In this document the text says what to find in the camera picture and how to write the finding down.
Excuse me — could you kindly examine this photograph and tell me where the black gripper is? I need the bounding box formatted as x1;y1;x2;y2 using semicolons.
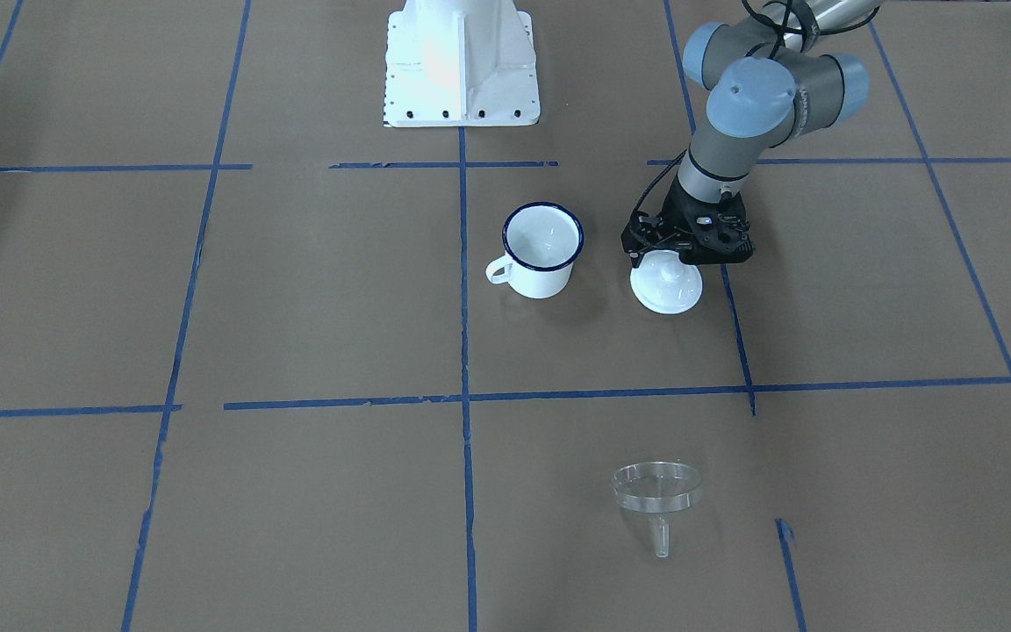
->
659;189;756;267

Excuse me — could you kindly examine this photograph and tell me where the clear plastic funnel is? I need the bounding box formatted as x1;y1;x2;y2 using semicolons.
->
607;461;705;559

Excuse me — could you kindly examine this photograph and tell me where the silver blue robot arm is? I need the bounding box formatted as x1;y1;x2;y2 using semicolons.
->
644;1;881;267

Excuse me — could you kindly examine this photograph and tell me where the white ceramic lid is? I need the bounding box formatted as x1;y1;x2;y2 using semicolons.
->
629;249;705;315

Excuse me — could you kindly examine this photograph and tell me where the white enamel mug blue rim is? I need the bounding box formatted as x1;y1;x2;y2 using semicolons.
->
484;201;585;299

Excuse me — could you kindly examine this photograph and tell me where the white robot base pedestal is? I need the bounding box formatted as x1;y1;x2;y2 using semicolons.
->
383;1;541;128

